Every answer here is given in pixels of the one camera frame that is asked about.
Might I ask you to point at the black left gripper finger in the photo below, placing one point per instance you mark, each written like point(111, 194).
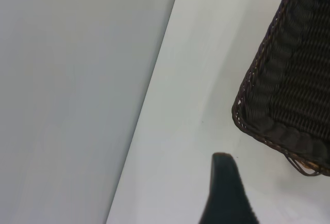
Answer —
point(227, 198)

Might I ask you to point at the dark brown wicker basket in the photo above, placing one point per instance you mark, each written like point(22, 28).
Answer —
point(296, 79)

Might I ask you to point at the orange-brown wicker basket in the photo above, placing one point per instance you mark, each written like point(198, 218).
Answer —
point(309, 166)

